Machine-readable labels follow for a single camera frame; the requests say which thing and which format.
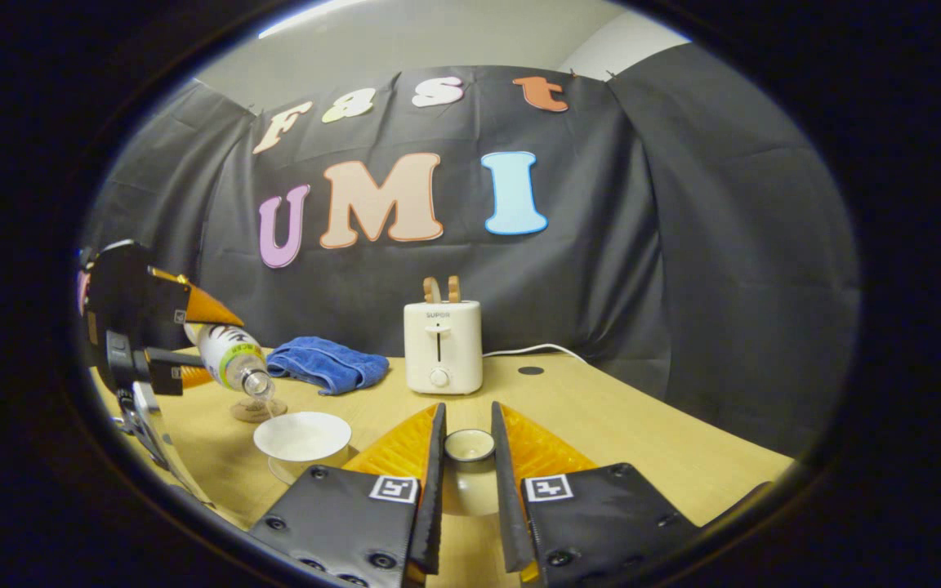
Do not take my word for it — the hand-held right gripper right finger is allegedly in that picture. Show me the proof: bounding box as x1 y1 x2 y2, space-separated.
491 400 700 588

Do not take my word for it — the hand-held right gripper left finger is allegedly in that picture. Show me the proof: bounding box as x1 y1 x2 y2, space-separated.
246 402 447 588

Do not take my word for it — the clear plastic water bottle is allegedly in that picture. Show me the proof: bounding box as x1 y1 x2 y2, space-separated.
185 323 277 401

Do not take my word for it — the white ceramic teacup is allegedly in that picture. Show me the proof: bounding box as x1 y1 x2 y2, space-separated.
253 411 353 472

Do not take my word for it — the round brown coaster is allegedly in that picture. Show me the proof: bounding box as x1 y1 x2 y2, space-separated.
231 396 288 423

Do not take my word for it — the white teacup lid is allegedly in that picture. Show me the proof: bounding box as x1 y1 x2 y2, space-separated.
442 428 500 517

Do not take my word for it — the white ceramic saucer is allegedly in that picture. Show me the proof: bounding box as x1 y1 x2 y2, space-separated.
266 445 353 488

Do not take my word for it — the blue towel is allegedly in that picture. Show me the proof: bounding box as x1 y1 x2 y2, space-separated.
265 336 390 396

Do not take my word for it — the white toaster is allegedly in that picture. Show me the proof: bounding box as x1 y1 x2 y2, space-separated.
404 300 484 396

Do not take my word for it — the black backdrop cloth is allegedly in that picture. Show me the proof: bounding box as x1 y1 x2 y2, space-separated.
83 42 859 457

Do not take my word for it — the white power cable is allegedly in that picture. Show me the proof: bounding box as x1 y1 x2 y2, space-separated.
483 344 590 364

